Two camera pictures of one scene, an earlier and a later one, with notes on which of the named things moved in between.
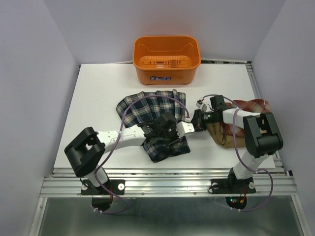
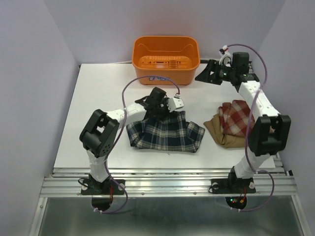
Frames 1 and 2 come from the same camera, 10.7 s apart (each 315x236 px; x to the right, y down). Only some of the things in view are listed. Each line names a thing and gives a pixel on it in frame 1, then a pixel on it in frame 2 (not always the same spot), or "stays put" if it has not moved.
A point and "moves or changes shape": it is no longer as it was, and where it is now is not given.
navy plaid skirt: [144, 107] moves or changes shape
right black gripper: [196, 121] -> [204, 76]
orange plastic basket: [166, 60] stays put
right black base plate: [232, 186] stays put
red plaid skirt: [259, 106] stays put
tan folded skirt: [225, 140] stays put
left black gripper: [174, 139] -> [165, 101]
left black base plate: [117, 186] stays put
